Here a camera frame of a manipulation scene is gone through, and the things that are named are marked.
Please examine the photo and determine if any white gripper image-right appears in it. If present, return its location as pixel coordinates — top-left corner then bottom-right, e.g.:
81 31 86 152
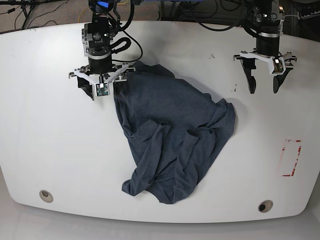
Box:
233 51 297 94

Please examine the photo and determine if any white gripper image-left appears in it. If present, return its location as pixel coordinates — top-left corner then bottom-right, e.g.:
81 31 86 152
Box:
68 63 136 100

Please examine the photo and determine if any dark blue T-shirt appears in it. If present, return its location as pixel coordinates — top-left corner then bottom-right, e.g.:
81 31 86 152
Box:
114 61 236 205

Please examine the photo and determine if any red tape rectangle marking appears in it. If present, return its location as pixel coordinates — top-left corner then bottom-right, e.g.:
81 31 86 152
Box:
279 139 302 177

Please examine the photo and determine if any wrist camera board image-left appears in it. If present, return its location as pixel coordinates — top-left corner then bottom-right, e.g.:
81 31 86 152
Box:
95 83 109 97

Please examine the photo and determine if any wrist camera board image-right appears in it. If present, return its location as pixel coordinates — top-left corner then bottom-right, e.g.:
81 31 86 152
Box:
272 58 284 74

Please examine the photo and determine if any yellow cable on floor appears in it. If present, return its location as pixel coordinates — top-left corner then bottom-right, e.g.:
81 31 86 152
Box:
78 0 130 24

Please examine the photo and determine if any left table cable grommet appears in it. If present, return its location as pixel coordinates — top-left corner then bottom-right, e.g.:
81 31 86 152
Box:
39 190 54 203

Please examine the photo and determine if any table cable grommet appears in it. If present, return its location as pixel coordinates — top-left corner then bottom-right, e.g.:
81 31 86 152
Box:
258 200 273 213
39 190 54 203

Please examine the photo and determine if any right table cable grommet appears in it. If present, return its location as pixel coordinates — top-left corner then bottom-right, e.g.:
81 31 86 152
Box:
258 200 273 213

